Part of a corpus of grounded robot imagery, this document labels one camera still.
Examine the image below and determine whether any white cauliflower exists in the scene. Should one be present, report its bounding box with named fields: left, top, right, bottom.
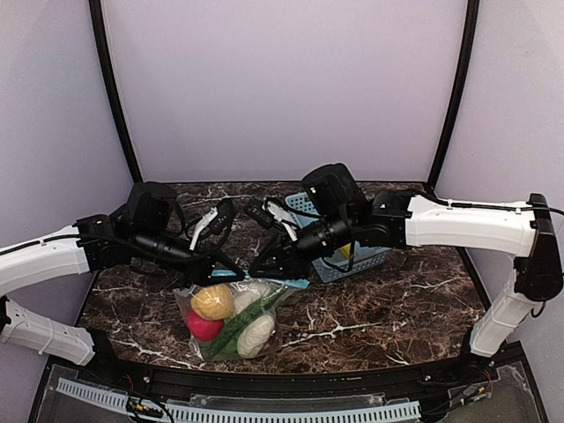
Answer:
left=233, top=281, right=271, bottom=316

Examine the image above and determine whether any orange fruit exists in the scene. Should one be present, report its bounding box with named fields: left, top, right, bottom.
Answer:
left=190, top=284, right=234, bottom=321

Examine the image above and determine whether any clear zip top bag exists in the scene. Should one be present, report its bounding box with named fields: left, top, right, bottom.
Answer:
left=173, top=278, right=309, bottom=362

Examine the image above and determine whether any green cucumber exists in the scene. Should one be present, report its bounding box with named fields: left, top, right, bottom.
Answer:
left=205, top=286, right=287, bottom=360

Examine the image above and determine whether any dark red apple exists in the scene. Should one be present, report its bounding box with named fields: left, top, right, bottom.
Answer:
left=263, top=337, right=281, bottom=353

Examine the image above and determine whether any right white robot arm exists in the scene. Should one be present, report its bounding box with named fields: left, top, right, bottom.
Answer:
left=245, top=163, right=563, bottom=358

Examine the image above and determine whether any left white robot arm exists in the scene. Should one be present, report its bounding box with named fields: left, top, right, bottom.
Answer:
left=1, top=182, right=245, bottom=367

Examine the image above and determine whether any light blue plastic basket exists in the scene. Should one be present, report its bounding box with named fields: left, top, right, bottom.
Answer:
left=285, top=192, right=390, bottom=283

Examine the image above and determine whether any yellow banana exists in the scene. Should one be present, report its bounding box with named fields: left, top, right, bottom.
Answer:
left=338, top=243, right=355, bottom=259

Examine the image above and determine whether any white slotted cable duct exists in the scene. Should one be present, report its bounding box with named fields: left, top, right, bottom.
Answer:
left=56, top=377, right=421, bottom=422

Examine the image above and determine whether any left black frame post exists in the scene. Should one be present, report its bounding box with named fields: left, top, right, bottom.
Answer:
left=88, top=0, right=143, bottom=183

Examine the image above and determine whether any black frame post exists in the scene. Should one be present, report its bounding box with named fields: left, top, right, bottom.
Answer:
left=427, top=0, right=480, bottom=192
left=88, top=0, right=143, bottom=183

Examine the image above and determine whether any right black frame post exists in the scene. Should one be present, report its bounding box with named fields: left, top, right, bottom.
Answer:
left=427, top=0, right=480, bottom=192

